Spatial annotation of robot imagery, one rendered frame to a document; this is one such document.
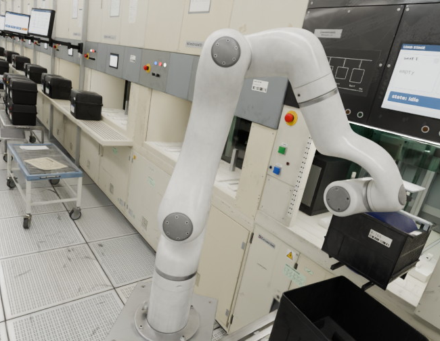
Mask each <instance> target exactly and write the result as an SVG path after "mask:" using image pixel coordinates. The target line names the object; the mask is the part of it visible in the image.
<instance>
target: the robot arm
mask: <svg viewBox="0 0 440 341"><path fill-rule="evenodd" d="M267 76H285V77H286V78H287V79H288V80H289V81H290V84H291V87H292V90H293V92H294V95H295V97H296V100H297V102H298V105H299V108H300V110H301V113H302V115H303V118H304V120H305V123H306V125H307V128H308V130H309V133H310V136H311V138H312V141H313V143H314V146H315V148H316V149H317V151H318V152H319V153H321V154H323V155H327V156H335V157H339V158H344V159H347V160H350V161H352V162H355V163H357V164H358V165H360V166H361V167H363V168H364V169H365V170H367V171H368V172H369V174H370V175H371V176H372V178H371V177H365V178H360V179H349V180H342V181H335V182H332V183H331V184H329V185H328V186H327V188H326V189H325V192H324V203H325V205H326V208H327V209H328V210H329V211H330V212H331V213H332V214H334V215H336V216H338V217H346V216H349V215H352V214H357V213H361V212H396V211H399V210H401V209H402V208H403V207H404V206H405V204H406V201H408V202H411V201H412V197H411V196H409V195H407V191H406V190H405V187H404V184H403V181H402V178H401V175H400V172H399V169H398V168H397V165H396V163H395V161H394V159H393V158H392V157H391V155H390V154H389V153H388V152H387V151H386V150H385V149H383V148H382V147H381V146H379V145H378V144H377V143H374V142H373V141H371V140H369V139H366V138H365V137H362V136H360V135H358V134H357V133H355V132H353V130H352V129H351V127H350V125H349V121H348V119H347V115H346V113H345V109H344V107H343V103H342V100H341V98H340V94H339V92H338V88H337V86H336V83H335V80H334V77H333V74H332V71H331V68H330V65H329V62H328V59H327V57H326V53H325V51H324V48H323V46H322V44H321V42H320V40H319V39H318V38H317V37H316V36H315V35H314V34H313V33H312V32H310V31H308V30H305V29H302V28H291V27H286V28H274V29H270V30H264V31H261V32H256V33H253V34H249V35H242V34H241V33H240V32H238V31H237V30H234V29H230V28H223V29H220V30H216V31H215V32H213V33H212V34H211V35H209V36H208V38H207V40H206V41H205V43H204V46H203V48H202V52H201V54H200V59H199V62H198V68H197V72H196V81H195V87H194V97H193V102H192V109H191V113H190V118H189V121H188V126H187V129H186V132H185V137H184V140H183V145H182V148H181V151H180V154H179V157H178V160H177V163H176V165H175V168H174V171H173V174H172V175H171V178H170V181H169V184H168V186H167V189H166V191H165V193H164V196H163V198H162V201H161V203H160V206H159V209H158V215H157V223H158V228H159V230H160V232H161V236H160V240H159V243H158V247H157V251H156V258H155V263H154V272H153V278H152V286H151V291H150V298H149V299H147V300H146V301H144V302H143V303H141V304H140V305H139V307H138V308H137V310H136V312H135V318H134V325H135V329H136V331H137V333H138V334H139V335H140V336H141V338H143V339H144V340H145V341H189V340H191V339H192V338H193V337H194V336H195V334H196V332H197V330H198V326H199V321H200V320H199V315H198V312H197V310H196V309H195V308H194V306H193V305H192V304H191V302H192V296H193V292H194V285H195V281H196V275H197V271H198V265H199V261H200V254H201V251H202V245H203V241H204V236H205V233H206V226H207V223H208V218H209V214H210V210H211V194H212V190H213V185H214V182H215V177H216V175H217V170H218V168H219V163H220V160H221V156H222V153H223V149H224V147H225V142H226V140H227V136H228V133H229V130H230V127H231V124H232V120H233V117H234V113H235V110H236V106H237V103H238V99H239V96H240V92H241V90H242V86H243V83H244V79H245V78H259V77H267Z"/></svg>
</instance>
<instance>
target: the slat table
mask: <svg viewBox="0 0 440 341"><path fill-rule="evenodd" d="M276 313H277V309H276V310H275V311H273V312H271V313H269V314H267V315H265V316H263V317H261V318H260V319H257V320H256V321H253V322H252V323H249V324H248V325H245V326H244V327H242V328H240V329H238V330H236V331H234V332H232V333H230V334H229V335H227V336H225V337H223V338H221V339H219V340H217V341H268V340H269V338H268V339H266V338H265V337H266V336H268V335H270V333H271V329H272V327H273V323H274V320H275V317H276Z"/></svg>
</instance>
